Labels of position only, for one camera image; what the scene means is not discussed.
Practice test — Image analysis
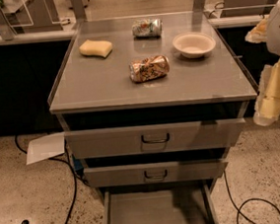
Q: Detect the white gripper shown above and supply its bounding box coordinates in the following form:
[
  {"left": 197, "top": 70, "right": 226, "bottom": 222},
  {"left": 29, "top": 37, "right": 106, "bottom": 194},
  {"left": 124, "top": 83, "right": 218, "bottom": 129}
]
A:
[{"left": 245, "top": 0, "right": 280, "bottom": 126}]

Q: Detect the orange crushed soda can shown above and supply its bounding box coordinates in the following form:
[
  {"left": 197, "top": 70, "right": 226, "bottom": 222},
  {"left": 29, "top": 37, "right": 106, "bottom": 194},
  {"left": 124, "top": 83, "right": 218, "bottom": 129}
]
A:
[{"left": 129, "top": 55, "right": 170, "bottom": 84}]

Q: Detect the green white soda can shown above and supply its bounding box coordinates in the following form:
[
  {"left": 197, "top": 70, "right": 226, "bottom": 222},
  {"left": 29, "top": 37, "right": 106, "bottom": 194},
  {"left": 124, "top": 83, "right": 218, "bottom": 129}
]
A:
[{"left": 132, "top": 18, "right": 163, "bottom": 38}]

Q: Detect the grey drawer cabinet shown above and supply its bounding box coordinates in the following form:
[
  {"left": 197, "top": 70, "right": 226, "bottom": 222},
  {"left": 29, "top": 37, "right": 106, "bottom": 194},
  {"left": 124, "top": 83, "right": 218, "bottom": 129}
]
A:
[{"left": 39, "top": 4, "right": 273, "bottom": 224}]

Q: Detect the bottom open grey drawer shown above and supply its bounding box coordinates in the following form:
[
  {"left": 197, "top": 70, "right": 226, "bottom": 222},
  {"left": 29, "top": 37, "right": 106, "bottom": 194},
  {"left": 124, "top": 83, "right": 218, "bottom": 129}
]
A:
[{"left": 104, "top": 182, "right": 219, "bottom": 224}]

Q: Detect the top grey drawer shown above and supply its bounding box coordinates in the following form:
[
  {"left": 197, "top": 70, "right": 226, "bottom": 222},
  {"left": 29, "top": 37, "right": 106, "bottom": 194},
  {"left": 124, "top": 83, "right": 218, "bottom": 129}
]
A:
[{"left": 65, "top": 118, "right": 245, "bottom": 159}]

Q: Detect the middle grey drawer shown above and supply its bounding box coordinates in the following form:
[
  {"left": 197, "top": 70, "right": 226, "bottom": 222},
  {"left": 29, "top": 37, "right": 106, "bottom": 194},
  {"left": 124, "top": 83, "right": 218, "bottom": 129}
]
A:
[{"left": 84, "top": 160, "right": 228, "bottom": 187}]

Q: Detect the white paper bowl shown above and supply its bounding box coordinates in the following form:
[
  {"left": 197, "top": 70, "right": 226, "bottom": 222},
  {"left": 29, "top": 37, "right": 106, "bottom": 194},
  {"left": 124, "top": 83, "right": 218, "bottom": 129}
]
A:
[{"left": 173, "top": 32, "right": 216, "bottom": 58}]

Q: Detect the yellow sponge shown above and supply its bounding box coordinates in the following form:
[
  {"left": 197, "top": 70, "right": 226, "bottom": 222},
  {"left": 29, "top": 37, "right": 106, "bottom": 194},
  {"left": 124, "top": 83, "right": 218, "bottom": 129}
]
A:
[{"left": 79, "top": 39, "right": 113, "bottom": 58}]

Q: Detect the white paper sheet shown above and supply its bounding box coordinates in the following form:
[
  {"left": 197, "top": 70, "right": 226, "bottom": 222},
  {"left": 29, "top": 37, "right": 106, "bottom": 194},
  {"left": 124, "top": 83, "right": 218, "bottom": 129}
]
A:
[{"left": 26, "top": 132, "right": 65, "bottom": 165}]

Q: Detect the black floor cable right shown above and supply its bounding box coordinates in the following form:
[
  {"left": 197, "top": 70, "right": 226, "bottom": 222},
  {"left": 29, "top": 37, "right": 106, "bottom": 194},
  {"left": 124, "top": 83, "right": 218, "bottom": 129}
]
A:
[{"left": 222, "top": 165, "right": 280, "bottom": 224}]

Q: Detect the black floor cable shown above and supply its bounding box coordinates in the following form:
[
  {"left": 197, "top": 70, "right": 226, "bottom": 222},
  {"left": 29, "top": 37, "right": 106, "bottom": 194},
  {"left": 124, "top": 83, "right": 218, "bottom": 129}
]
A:
[
  {"left": 222, "top": 165, "right": 280, "bottom": 224},
  {"left": 14, "top": 128, "right": 95, "bottom": 224}
]

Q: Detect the black floor cable left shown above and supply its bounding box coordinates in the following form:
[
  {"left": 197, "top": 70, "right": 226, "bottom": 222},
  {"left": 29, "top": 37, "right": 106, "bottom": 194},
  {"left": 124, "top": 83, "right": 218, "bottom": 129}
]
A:
[{"left": 14, "top": 128, "right": 95, "bottom": 224}]

